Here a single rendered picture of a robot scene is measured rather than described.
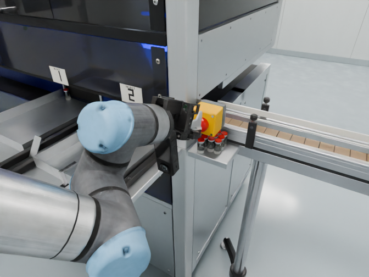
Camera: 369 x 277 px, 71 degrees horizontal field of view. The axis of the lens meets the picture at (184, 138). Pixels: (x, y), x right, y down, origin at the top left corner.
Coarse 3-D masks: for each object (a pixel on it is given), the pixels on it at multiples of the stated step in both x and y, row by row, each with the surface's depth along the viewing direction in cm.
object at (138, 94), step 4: (120, 84) 80; (124, 84) 79; (120, 88) 81; (124, 88) 80; (132, 88) 78; (136, 88) 77; (140, 88) 76; (124, 92) 81; (128, 92) 80; (136, 92) 78; (140, 92) 77; (124, 96) 81; (132, 96) 80; (136, 96) 79; (140, 96) 78; (124, 100) 82; (128, 100) 81; (136, 100) 80; (140, 100) 79
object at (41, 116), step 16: (48, 96) 106; (64, 96) 112; (16, 112) 97; (32, 112) 100; (48, 112) 100; (64, 112) 100; (0, 128) 90; (16, 128) 90; (32, 128) 90; (48, 128) 90; (16, 144) 77
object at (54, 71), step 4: (52, 68) 94; (56, 68) 92; (52, 72) 95; (56, 72) 94; (60, 72) 92; (64, 72) 91; (52, 76) 96; (56, 76) 95; (64, 76) 92; (56, 80) 96; (60, 80) 95; (64, 80) 93; (64, 84) 95; (68, 84) 93
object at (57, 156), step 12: (60, 144) 77; (72, 144) 81; (36, 156) 71; (48, 156) 75; (60, 156) 76; (72, 156) 76; (132, 156) 76; (144, 156) 72; (48, 168) 69; (60, 168) 72; (72, 168) 72; (132, 168) 68
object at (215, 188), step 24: (264, 72) 142; (240, 96) 114; (264, 96) 161; (216, 168) 115; (240, 168) 160; (144, 192) 103; (216, 192) 126; (144, 216) 111; (168, 216) 102; (216, 216) 141; (168, 240) 111; (168, 264) 122; (192, 264) 123
